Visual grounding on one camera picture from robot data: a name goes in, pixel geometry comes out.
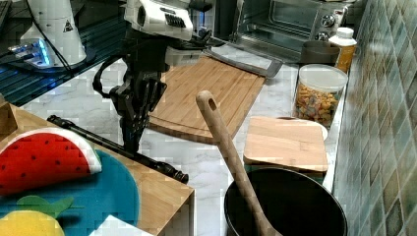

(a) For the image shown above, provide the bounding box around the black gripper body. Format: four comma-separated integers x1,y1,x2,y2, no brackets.
109,71,167,121

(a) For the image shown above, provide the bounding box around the white cap yellow bottle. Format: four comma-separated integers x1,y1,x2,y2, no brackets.
328,28,357,73

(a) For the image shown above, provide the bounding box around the blue round mat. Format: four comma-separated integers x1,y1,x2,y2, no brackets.
0,149,140,236

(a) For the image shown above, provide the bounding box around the white paper sheet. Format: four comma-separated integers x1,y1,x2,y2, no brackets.
89,215,152,236

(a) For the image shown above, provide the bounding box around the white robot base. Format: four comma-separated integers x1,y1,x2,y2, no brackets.
8,0,87,69

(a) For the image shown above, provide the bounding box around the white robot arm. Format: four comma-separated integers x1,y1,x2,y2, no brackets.
110,0,202,152

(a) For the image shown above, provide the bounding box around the open toaster oven door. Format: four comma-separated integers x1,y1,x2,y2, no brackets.
205,36,283,79

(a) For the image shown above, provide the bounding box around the small bamboo lid board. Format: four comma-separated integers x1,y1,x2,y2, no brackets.
243,116,328,173

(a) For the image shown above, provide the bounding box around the black coffee machine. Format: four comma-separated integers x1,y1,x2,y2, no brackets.
191,0,239,41

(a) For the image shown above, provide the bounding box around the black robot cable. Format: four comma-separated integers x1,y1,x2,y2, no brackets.
91,53,127,99

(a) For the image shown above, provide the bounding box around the silver toaster oven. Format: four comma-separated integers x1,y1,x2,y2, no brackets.
232,0,350,63

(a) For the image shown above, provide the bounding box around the yellow lemon sponge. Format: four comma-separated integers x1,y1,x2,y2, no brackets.
0,196,74,236

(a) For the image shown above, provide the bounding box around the dark grey cup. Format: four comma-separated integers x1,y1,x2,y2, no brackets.
300,40,340,66

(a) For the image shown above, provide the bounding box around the black round pot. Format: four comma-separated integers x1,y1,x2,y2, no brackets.
224,168,348,236

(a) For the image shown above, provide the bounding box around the wooden spoon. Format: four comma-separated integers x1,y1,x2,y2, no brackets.
196,90,283,236

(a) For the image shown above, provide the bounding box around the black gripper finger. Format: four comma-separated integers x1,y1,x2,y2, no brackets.
120,117,139,152
132,109,149,138

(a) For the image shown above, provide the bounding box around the watermelon slice sponge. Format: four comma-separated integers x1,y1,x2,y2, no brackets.
0,128,102,196

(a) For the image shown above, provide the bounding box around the clear jar with snacks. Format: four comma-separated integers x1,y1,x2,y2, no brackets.
293,64,348,129

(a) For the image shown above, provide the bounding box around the large bamboo cutting board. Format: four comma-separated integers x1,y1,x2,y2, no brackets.
149,57,266,145

